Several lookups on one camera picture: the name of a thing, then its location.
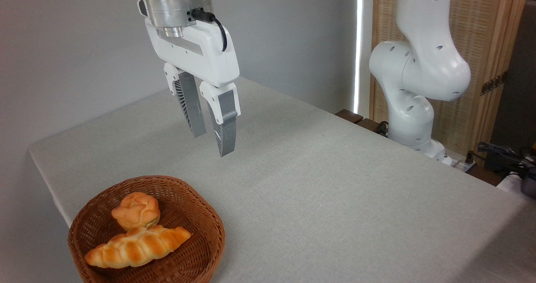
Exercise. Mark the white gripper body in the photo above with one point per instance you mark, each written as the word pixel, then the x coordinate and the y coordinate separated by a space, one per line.
pixel 197 50

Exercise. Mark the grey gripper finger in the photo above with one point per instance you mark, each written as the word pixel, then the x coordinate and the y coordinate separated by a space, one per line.
pixel 226 124
pixel 190 103

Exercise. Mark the round golden bread bun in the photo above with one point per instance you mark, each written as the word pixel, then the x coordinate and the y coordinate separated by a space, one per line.
pixel 136 209

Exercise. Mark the long twisted golden bread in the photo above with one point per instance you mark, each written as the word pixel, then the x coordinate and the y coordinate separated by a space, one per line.
pixel 134 247

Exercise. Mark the brown woven wicker basket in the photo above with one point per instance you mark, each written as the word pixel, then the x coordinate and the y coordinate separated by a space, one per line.
pixel 188 199

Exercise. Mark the grey tablecloth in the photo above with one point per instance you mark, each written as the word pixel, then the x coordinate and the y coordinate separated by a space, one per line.
pixel 335 191

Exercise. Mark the white vertical window strip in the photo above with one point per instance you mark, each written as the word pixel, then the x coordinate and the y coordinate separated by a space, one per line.
pixel 363 44

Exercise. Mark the metal screen hinge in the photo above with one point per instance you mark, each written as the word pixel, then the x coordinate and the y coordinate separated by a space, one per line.
pixel 494 83

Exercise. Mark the wooden woven folding screen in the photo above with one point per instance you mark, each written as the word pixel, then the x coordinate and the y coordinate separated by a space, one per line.
pixel 485 23

